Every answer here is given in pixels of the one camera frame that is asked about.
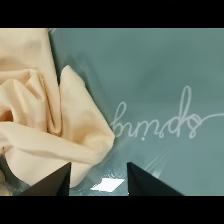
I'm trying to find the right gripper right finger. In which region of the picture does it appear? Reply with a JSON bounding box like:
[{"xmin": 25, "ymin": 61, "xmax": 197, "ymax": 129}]
[{"xmin": 126, "ymin": 161, "xmax": 185, "ymax": 197}]

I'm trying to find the cream shirt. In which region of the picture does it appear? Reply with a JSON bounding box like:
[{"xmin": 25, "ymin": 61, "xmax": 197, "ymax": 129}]
[{"xmin": 0, "ymin": 28, "xmax": 116, "ymax": 197}]

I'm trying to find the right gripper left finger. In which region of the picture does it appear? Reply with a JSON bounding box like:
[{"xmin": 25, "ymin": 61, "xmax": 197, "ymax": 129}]
[{"xmin": 19, "ymin": 161, "xmax": 73, "ymax": 197}]

